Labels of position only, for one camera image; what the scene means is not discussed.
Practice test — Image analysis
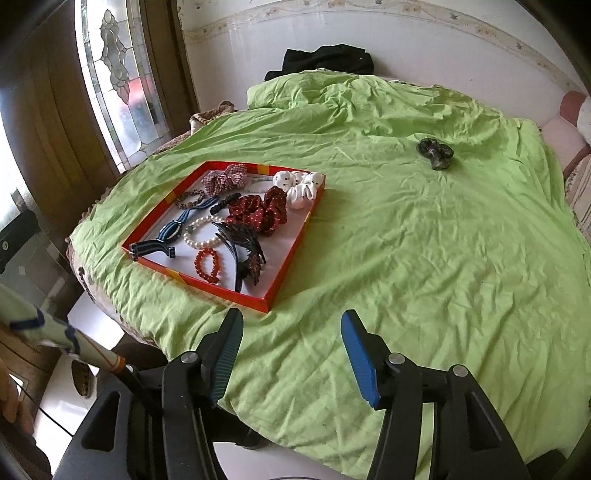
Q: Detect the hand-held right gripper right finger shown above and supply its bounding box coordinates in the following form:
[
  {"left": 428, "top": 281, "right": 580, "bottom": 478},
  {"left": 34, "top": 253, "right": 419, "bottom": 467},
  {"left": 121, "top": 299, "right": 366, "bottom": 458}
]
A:
[{"left": 341, "top": 309, "right": 532, "bottom": 480}]

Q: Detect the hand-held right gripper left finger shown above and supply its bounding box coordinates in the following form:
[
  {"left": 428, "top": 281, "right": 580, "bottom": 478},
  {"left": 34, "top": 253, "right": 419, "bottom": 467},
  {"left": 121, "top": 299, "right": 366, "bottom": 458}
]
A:
[{"left": 51, "top": 307, "right": 245, "bottom": 480}]

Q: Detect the red bead bracelet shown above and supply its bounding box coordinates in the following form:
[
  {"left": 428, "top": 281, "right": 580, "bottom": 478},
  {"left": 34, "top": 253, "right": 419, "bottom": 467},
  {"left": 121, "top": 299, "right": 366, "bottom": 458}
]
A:
[{"left": 194, "top": 247, "right": 227, "bottom": 278}]

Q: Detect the black hair claw clip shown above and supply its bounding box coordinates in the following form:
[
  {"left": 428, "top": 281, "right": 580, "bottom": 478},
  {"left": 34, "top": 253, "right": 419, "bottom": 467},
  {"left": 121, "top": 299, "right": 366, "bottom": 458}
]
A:
[{"left": 211, "top": 220, "right": 269, "bottom": 292}]

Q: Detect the white pearl bracelet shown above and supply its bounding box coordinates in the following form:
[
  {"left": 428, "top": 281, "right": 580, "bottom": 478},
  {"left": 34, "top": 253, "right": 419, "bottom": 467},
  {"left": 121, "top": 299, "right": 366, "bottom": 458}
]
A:
[{"left": 183, "top": 215, "right": 232, "bottom": 250}]

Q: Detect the red cardboard tray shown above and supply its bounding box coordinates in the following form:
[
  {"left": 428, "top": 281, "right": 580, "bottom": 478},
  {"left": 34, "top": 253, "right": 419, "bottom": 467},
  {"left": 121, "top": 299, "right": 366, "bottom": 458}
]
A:
[{"left": 121, "top": 161, "right": 328, "bottom": 315}]

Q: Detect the brown bead bracelet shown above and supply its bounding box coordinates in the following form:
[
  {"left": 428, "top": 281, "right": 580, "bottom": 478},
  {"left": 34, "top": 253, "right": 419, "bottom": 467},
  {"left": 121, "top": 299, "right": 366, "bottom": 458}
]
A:
[{"left": 174, "top": 188, "right": 207, "bottom": 209}]

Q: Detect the person's left hand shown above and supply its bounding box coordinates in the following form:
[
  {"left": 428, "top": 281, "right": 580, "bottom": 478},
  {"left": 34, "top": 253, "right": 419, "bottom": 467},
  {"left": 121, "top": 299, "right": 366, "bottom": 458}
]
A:
[{"left": 0, "top": 360, "right": 35, "bottom": 437}]

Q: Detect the dark shoe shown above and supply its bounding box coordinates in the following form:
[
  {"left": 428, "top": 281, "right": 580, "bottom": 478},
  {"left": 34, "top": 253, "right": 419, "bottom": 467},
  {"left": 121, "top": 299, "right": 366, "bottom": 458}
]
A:
[{"left": 217, "top": 406, "right": 278, "bottom": 450}]

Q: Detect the green bed sheet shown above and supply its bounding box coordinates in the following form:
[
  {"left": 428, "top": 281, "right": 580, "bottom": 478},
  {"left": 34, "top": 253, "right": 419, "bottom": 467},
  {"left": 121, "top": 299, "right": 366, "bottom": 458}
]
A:
[{"left": 69, "top": 69, "right": 591, "bottom": 478}]

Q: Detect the patterned slipper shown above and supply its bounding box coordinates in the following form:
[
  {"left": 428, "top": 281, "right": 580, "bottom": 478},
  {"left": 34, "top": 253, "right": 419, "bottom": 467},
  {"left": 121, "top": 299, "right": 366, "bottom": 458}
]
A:
[{"left": 71, "top": 360, "right": 98, "bottom": 398}]

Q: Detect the red dotted scrunchie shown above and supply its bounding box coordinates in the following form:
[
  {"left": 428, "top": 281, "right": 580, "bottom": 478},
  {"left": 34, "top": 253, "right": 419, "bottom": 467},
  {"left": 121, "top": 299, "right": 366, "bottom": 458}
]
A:
[{"left": 226, "top": 186, "right": 289, "bottom": 238}]

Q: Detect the small black hair clip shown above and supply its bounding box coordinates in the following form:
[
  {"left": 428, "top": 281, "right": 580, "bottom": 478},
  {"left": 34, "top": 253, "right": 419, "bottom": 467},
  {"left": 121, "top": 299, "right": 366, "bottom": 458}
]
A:
[{"left": 210, "top": 194, "right": 238, "bottom": 215}]

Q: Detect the plaid scrunchie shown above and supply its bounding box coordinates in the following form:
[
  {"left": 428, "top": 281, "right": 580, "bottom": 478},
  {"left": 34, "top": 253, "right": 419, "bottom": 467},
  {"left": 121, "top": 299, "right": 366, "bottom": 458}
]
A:
[{"left": 201, "top": 163, "right": 247, "bottom": 197}]

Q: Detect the white dotted scrunchie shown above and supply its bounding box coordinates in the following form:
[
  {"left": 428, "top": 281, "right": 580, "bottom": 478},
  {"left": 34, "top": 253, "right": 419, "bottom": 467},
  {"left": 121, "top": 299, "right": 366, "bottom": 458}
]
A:
[{"left": 272, "top": 169, "right": 325, "bottom": 210}]

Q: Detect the stained glass window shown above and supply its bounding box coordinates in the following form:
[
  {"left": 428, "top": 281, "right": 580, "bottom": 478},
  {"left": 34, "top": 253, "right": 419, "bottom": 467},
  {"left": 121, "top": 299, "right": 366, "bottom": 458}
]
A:
[{"left": 74, "top": 0, "right": 169, "bottom": 174}]

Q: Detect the dark green scrunchie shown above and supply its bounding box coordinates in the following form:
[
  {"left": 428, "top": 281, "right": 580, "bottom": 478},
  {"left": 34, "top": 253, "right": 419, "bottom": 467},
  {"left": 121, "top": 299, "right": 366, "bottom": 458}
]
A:
[{"left": 417, "top": 137, "right": 455, "bottom": 171}]

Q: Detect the striped floral fabric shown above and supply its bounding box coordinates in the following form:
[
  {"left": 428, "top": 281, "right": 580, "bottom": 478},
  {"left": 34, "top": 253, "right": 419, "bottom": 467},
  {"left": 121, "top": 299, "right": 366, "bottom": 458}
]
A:
[{"left": 561, "top": 148, "right": 591, "bottom": 232}]

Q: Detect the black cloth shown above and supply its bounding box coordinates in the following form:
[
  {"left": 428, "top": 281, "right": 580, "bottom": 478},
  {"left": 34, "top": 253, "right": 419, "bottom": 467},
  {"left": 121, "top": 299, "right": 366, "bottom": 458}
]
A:
[{"left": 264, "top": 44, "right": 375, "bottom": 83}]

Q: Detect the pink cushion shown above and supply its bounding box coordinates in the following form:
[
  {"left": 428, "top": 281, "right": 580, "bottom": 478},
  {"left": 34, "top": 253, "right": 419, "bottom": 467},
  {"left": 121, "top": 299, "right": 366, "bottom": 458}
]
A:
[{"left": 540, "top": 91, "right": 591, "bottom": 153}]

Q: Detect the thin black cable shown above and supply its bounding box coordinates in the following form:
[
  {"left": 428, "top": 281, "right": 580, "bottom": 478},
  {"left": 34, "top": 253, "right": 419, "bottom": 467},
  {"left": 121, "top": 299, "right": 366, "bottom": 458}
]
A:
[{"left": 9, "top": 374, "right": 75, "bottom": 437}]

